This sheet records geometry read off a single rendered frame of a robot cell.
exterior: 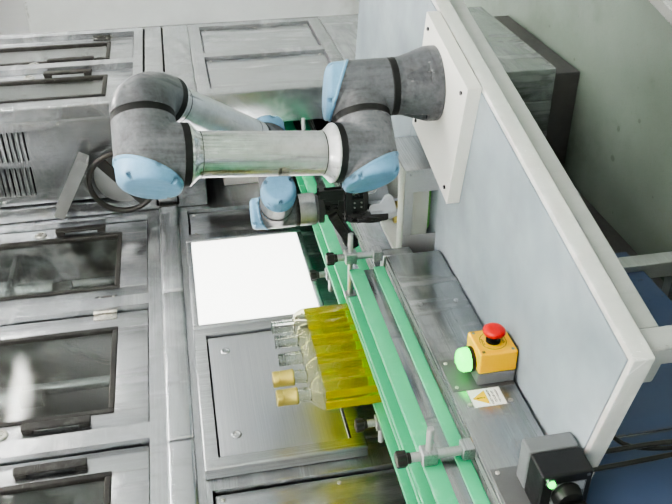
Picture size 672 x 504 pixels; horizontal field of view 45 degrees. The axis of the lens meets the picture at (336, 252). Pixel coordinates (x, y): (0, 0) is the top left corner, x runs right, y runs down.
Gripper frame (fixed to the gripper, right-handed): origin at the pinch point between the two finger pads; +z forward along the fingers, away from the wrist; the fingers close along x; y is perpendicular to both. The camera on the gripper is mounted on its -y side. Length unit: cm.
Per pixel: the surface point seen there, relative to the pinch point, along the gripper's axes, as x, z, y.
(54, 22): 347, -119, -38
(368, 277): -20.3, -12.3, -5.4
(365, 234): 9.3, -6.1, -11.6
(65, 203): 65, -86, -22
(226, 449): -38, -47, -32
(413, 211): -11.0, 0.0, 4.7
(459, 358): -58, -5, 0
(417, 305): -35.1, -5.6, -3.8
